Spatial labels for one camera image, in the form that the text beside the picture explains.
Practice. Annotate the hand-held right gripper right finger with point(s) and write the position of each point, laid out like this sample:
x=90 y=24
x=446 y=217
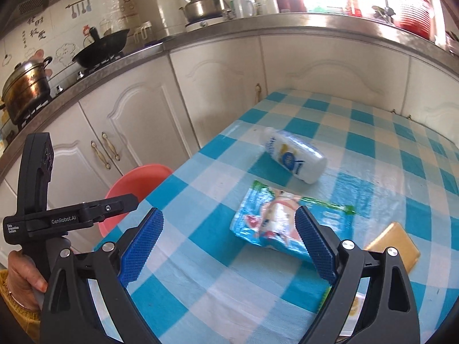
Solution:
x=315 y=243

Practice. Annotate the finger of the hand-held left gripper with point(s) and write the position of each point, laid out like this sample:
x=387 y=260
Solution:
x=114 y=206

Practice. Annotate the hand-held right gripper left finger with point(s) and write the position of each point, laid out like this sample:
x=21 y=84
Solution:
x=141 y=247

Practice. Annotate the red plastic stool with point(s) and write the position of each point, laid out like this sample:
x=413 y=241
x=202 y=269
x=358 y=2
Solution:
x=136 y=182

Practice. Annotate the blue white plastic wrapper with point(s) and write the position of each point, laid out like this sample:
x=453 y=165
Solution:
x=251 y=222

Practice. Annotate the white plastic drink bottle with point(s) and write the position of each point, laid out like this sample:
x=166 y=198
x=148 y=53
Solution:
x=297 y=154

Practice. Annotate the person's left forearm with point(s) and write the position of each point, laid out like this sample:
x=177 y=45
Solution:
x=14 y=322

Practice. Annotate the person's left hand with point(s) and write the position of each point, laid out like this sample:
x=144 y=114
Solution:
x=25 y=279

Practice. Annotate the blue white checked tablecloth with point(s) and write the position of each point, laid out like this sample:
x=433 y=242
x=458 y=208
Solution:
x=200 y=276

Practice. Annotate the yellow sponge block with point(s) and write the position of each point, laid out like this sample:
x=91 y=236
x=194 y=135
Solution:
x=391 y=240

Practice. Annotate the white kitchen cabinet unit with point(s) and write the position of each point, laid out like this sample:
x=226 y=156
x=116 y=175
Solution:
x=143 y=114

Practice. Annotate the steel cooking pot with lid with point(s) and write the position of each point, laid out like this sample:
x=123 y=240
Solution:
x=25 y=89

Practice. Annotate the gas stove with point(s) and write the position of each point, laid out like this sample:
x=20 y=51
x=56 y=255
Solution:
x=71 y=79

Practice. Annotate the black wok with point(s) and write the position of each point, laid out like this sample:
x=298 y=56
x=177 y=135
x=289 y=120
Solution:
x=102 y=48

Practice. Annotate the white plastic rack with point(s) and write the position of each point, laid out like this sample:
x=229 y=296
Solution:
x=141 y=32

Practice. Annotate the white hot plate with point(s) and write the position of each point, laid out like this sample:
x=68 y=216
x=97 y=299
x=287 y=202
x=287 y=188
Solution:
x=204 y=25

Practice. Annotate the steel kettle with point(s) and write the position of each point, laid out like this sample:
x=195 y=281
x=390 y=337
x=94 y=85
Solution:
x=202 y=7

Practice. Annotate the white cup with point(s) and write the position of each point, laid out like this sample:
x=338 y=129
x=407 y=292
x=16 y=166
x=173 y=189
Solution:
x=267 y=5
x=244 y=7

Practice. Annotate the red plastic basket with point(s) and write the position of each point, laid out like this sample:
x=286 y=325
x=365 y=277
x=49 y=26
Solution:
x=412 y=10

